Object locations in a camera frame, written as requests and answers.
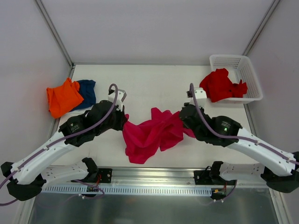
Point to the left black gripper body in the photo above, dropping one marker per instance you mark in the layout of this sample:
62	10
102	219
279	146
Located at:
119	118

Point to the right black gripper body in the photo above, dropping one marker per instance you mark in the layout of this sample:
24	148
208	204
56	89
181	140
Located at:
186	116

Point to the magenta t shirt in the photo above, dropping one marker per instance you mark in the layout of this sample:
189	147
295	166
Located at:
163	131

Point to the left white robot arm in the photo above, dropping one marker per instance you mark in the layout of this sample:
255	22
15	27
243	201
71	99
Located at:
28	177

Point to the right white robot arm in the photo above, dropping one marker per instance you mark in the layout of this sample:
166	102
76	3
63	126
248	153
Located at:
276	168

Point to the red t shirt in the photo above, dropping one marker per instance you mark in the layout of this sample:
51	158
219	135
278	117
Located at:
218	86

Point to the navy blue t shirt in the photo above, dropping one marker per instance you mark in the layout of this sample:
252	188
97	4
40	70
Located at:
86	90

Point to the white plastic basket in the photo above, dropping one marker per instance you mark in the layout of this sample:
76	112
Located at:
239	69

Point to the orange t shirt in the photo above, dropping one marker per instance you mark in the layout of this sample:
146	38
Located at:
64	98

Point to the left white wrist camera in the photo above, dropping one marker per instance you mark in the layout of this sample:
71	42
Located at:
120	97

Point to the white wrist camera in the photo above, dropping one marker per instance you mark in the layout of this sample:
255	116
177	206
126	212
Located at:
120	97
200	96

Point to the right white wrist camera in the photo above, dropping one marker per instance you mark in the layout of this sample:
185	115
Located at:
200	96

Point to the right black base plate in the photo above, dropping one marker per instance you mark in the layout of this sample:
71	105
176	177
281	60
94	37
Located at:
203	177

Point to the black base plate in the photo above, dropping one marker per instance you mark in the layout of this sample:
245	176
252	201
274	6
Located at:
104	175
203	177

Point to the aluminium mounting rail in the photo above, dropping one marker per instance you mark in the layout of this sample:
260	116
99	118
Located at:
121	176

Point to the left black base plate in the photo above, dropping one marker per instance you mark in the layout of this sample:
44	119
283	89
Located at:
104	175

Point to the white slotted cable duct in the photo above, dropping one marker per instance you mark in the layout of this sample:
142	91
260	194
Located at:
129	190

